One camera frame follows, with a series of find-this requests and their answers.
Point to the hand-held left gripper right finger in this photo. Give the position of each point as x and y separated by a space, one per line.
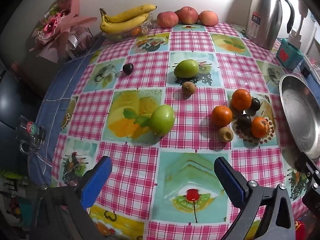
227 180

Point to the green mango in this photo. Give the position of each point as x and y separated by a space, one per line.
186 68

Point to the glass mug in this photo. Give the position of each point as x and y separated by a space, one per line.
28 133

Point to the white power adapter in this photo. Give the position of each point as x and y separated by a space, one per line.
295 38

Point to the stainless steel plate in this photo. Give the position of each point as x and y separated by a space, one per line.
300 110

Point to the clear plastic container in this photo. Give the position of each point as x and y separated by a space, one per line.
142 28

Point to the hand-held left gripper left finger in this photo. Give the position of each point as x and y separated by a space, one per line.
97 180

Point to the dark plum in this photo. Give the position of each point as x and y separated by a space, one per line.
128 68
255 104
243 120

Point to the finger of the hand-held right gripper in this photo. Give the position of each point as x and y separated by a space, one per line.
312 198
310 170

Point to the small black box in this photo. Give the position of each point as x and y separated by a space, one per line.
305 72

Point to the small tangerine in container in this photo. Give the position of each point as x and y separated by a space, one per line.
136 31

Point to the teal box with red label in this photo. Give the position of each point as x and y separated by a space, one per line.
288 53

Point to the yellow banana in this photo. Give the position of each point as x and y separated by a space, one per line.
143 15
120 26
130 12

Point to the pink flower bouquet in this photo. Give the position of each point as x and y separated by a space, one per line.
57 17

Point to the orange tangerine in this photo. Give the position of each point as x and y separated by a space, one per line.
241 99
222 115
260 127

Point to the pink checked printed tablecloth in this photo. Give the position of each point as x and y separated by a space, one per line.
140 165

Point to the stainless steel thermos jug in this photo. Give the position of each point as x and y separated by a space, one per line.
267 15

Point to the red apple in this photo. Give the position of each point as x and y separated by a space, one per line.
188 15
167 19
208 18

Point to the brown kiwi with hollow end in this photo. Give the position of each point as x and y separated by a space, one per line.
226 134

